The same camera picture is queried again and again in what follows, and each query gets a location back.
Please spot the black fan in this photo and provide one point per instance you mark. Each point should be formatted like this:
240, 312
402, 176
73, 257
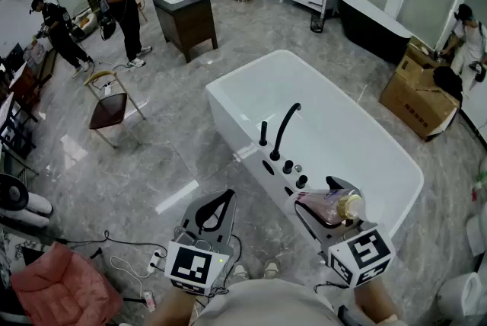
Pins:
11, 192

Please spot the wooden chair with brown seat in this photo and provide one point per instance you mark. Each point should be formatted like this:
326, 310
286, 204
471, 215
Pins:
108, 109

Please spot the black freestanding bathtub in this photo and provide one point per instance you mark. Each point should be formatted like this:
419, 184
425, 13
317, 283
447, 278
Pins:
371, 31

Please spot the white rolled towels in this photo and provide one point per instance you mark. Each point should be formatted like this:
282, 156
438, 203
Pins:
38, 208

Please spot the black backpack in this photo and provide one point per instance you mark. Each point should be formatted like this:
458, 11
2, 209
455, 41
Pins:
448, 82

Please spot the white power strip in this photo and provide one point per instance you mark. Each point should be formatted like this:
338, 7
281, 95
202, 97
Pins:
155, 261

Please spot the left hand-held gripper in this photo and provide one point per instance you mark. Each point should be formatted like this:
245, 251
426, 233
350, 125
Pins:
192, 265

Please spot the small pink white item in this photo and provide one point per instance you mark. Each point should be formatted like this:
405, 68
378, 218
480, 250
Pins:
149, 299

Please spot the black curved faucet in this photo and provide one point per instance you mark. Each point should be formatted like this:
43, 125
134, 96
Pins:
282, 128

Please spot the person's beige shirt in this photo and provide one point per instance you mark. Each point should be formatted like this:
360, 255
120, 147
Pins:
266, 303

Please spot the person's left forearm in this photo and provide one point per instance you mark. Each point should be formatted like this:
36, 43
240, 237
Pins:
171, 307

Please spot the black faucet knob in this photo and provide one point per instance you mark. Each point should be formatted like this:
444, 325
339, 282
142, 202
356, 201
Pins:
288, 166
301, 181

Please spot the large cardboard box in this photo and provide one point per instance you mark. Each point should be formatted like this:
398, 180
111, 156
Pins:
412, 100

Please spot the black mesh waste basket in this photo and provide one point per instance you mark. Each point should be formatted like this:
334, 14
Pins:
317, 23

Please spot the person's left shoe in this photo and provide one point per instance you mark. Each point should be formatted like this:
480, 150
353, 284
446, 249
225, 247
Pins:
240, 273

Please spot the pink cushion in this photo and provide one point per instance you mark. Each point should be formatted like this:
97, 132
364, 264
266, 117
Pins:
61, 286

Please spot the white toilet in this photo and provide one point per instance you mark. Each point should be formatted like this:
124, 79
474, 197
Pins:
462, 296

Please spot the clear bottle with beige cap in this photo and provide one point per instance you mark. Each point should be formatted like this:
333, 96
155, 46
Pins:
323, 207

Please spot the person's right forearm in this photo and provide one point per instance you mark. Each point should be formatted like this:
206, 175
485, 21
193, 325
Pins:
374, 301

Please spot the person's right shoe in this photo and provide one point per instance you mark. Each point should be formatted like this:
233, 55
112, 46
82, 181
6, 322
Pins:
271, 268

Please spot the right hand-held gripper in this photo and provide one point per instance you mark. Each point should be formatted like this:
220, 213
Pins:
361, 254

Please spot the white bathtub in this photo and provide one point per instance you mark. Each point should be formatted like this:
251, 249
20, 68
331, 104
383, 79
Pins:
342, 134

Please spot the dark wooden vanity cabinet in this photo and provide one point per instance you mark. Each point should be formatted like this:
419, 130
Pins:
188, 21

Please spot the person's shoe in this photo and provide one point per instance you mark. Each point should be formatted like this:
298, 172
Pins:
240, 273
271, 268

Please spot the black hand shower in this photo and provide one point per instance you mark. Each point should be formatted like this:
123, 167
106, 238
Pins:
263, 134

